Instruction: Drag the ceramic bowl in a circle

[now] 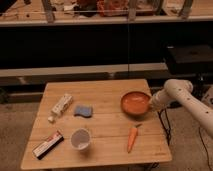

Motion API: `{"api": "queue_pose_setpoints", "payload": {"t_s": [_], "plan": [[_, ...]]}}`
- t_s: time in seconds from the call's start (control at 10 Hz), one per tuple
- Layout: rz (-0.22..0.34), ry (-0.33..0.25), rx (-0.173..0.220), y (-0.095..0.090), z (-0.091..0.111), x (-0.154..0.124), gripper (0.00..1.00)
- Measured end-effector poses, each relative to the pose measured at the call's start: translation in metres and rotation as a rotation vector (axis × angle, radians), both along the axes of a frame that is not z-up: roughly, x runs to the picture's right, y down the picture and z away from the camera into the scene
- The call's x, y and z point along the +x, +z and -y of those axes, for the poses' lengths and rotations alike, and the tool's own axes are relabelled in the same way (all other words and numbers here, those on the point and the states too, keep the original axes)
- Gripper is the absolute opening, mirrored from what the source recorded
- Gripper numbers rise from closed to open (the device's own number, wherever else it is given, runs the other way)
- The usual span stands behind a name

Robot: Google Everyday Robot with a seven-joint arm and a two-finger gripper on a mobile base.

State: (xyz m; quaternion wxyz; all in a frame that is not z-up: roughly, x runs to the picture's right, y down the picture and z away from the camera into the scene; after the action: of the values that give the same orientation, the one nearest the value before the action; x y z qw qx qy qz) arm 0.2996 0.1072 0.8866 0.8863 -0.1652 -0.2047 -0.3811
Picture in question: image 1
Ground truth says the blue sponge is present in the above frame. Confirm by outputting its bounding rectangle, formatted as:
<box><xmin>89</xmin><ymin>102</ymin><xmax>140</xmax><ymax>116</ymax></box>
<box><xmin>74</xmin><ymin>106</ymin><xmax>93</xmax><ymax>118</ymax></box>

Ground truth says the black cable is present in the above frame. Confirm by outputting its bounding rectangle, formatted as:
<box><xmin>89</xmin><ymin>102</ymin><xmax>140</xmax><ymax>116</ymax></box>
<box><xmin>157</xmin><ymin>109</ymin><xmax>173</xmax><ymax>147</ymax></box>

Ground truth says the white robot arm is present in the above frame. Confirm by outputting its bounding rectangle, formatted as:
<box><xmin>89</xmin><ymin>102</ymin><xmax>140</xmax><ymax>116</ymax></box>
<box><xmin>149</xmin><ymin>79</ymin><xmax>213</xmax><ymax>138</ymax></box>

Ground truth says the red black toothpaste box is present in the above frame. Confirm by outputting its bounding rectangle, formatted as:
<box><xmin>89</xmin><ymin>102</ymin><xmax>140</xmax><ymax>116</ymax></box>
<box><xmin>32</xmin><ymin>131</ymin><xmax>64</xmax><ymax>160</ymax></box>

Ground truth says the red object on shelf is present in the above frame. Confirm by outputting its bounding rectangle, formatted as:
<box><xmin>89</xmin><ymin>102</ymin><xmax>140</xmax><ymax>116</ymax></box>
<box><xmin>97</xmin><ymin>0</ymin><xmax>128</xmax><ymax>16</ymax></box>

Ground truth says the orange carrot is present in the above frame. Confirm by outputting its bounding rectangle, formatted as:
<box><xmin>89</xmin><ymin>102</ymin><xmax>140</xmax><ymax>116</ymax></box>
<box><xmin>127</xmin><ymin>124</ymin><xmax>140</xmax><ymax>153</ymax></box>

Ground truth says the orange ceramic bowl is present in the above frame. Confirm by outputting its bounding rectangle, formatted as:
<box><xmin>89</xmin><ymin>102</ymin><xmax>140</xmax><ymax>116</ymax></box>
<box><xmin>120</xmin><ymin>91</ymin><xmax>150</xmax><ymax>117</ymax></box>

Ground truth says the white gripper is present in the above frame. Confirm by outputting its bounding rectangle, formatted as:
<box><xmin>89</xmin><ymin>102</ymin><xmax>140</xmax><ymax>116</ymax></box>
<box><xmin>149</xmin><ymin>94</ymin><xmax>164</xmax><ymax>110</ymax></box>

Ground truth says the white plastic cup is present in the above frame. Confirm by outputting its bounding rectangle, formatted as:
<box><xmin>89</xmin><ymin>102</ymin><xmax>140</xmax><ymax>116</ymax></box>
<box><xmin>70</xmin><ymin>128</ymin><xmax>91</xmax><ymax>152</ymax></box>

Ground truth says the white toothpaste tube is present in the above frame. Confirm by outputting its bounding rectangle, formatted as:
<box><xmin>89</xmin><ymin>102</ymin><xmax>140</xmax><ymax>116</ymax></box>
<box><xmin>48</xmin><ymin>93</ymin><xmax>73</xmax><ymax>123</ymax></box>

